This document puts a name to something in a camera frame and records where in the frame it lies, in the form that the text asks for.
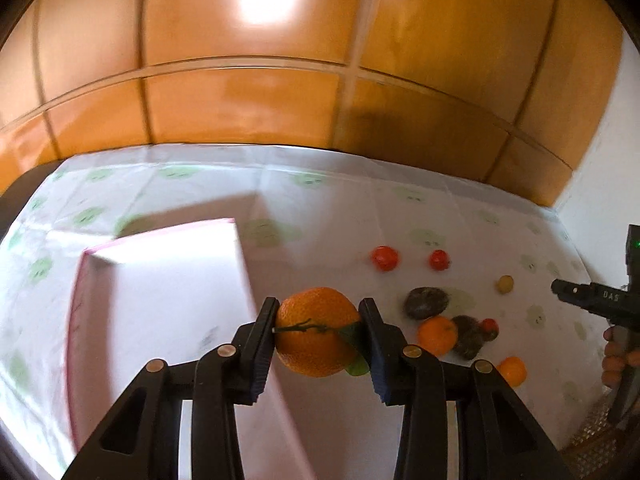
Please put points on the medium orange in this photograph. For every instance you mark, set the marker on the medium orange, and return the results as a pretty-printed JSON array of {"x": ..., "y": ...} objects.
[{"x": 437, "y": 335}]

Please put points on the small orange tangerine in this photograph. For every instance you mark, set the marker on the small orange tangerine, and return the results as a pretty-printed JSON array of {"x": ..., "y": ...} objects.
[{"x": 513, "y": 370}]

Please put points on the person's right hand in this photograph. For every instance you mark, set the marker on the person's right hand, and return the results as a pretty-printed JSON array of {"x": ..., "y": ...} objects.
[{"x": 616, "y": 358}]

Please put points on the small yellow fruit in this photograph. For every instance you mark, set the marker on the small yellow fruit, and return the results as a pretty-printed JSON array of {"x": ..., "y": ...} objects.
[{"x": 505, "y": 284}]

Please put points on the dark brown kiwi fruit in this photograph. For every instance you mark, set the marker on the dark brown kiwi fruit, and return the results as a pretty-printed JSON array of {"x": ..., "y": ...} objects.
[{"x": 470, "y": 337}]

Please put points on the red tomato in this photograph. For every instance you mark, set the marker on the red tomato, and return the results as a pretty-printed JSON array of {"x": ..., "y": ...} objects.
[
  {"x": 439, "y": 260},
  {"x": 385, "y": 258}
]

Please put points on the pink white shallow box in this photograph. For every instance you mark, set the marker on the pink white shallow box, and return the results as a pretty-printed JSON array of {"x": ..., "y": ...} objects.
[{"x": 172, "y": 294}]

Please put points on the dark avocado fruit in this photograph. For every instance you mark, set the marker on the dark avocado fruit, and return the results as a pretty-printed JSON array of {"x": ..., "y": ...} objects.
[{"x": 425, "y": 302}]

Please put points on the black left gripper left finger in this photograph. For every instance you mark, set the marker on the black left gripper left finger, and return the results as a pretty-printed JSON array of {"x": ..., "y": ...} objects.
[{"x": 138, "y": 438}]

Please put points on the white cloud-print tablecloth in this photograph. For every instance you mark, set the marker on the white cloud-print tablecloth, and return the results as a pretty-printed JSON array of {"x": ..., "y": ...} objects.
[{"x": 305, "y": 219}]

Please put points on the wooden wardrobe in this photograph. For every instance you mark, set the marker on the wooden wardrobe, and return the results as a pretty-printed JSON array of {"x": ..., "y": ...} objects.
[{"x": 505, "y": 92}]

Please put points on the large orange with leaf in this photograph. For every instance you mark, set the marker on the large orange with leaf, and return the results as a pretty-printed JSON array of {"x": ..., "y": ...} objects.
[{"x": 316, "y": 334}]

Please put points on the small red apple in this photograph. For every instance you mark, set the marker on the small red apple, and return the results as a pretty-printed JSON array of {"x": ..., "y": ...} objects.
[{"x": 489, "y": 328}]

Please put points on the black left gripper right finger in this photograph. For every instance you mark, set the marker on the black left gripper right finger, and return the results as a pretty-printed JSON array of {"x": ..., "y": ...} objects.
[{"x": 498, "y": 437}]

